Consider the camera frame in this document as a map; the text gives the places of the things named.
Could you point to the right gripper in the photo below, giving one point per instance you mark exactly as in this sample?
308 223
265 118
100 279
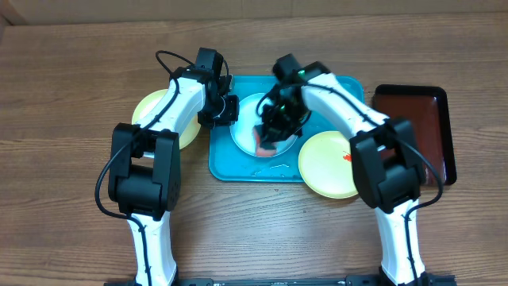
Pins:
277 130

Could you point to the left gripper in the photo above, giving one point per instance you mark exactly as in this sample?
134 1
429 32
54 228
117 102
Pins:
231 114

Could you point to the light blue plate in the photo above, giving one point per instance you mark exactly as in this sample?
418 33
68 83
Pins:
241 130

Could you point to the pink green sponge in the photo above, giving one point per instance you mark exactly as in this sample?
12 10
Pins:
263 148

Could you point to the yellow plate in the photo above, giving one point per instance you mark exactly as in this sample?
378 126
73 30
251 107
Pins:
325 165
150 101

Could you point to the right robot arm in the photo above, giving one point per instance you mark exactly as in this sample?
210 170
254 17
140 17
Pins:
386 166

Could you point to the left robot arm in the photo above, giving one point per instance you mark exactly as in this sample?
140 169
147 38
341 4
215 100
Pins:
144 169

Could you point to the black red lacquer tray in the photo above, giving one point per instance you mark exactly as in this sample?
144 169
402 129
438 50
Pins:
426 108

